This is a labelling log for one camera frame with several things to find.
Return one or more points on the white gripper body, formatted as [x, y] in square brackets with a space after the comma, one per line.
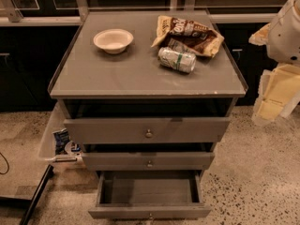
[285, 37]

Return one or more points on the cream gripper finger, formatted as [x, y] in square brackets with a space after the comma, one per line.
[260, 37]
[279, 94]

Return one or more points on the grey bottom drawer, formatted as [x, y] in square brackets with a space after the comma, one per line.
[147, 195]

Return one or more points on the grey drawer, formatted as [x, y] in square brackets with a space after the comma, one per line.
[164, 161]
[147, 195]
[147, 130]

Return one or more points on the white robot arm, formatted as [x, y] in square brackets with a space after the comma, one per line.
[278, 92]

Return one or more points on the grey drawer cabinet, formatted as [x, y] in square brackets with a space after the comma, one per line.
[132, 84]

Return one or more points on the grey middle drawer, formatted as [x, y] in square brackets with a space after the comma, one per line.
[164, 161]

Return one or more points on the grey top drawer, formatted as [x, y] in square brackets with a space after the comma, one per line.
[147, 130]

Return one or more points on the brown chip bag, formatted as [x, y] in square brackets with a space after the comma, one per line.
[186, 36]

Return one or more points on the silver green soda can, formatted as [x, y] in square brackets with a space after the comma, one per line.
[181, 61]

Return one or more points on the white paper bowl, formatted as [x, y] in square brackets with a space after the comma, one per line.
[113, 41]

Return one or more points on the blue snack packet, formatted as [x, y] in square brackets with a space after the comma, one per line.
[61, 138]

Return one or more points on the clear plastic bin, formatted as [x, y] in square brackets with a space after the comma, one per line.
[72, 159]

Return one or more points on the black floor rail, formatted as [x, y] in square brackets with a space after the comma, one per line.
[28, 205]

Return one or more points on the metal window frame rail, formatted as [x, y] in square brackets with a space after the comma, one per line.
[49, 12]

